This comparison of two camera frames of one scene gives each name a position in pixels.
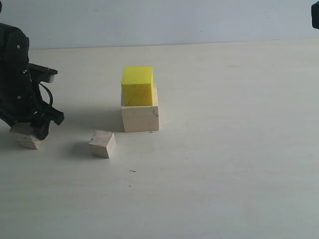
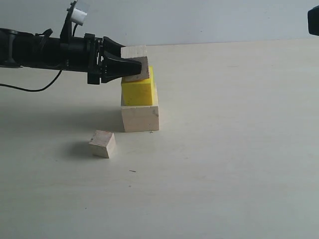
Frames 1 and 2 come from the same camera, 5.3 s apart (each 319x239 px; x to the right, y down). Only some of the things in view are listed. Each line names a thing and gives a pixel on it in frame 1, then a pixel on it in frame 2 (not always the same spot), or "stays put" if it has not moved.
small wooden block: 102,143 stays put
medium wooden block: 26,135 → 138,53
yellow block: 137,85 stays put
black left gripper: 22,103 → 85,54
